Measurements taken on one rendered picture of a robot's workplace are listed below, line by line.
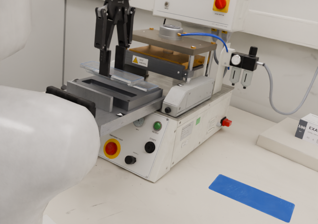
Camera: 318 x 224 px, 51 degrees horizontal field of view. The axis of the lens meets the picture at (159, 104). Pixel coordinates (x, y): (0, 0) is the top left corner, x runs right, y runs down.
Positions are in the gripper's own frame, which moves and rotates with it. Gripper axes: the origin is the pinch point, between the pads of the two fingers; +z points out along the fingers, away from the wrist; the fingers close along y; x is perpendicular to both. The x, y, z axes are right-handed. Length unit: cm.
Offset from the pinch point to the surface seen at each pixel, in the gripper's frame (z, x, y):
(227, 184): 31.8, 33.8, -15.7
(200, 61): 2.3, 11.6, -32.2
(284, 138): 28, 41, -53
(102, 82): 7.3, -3.9, -1.2
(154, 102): 9.9, 11.2, -6.0
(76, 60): 46, -115, -105
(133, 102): 7.7, 10.1, 3.0
